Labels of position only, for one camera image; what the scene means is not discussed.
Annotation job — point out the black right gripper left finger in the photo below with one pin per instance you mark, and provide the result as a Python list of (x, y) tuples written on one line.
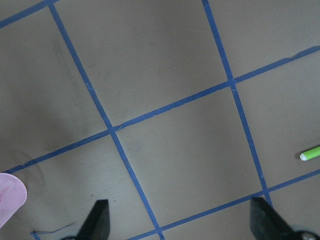
[(97, 224)]

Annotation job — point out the green pen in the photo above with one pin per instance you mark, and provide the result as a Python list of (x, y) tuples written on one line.
[(310, 154)]

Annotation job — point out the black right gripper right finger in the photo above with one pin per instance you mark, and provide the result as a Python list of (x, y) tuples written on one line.
[(267, 224)]

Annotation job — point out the pink mesh cup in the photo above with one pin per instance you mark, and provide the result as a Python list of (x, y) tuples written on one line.
[(13, 194)]

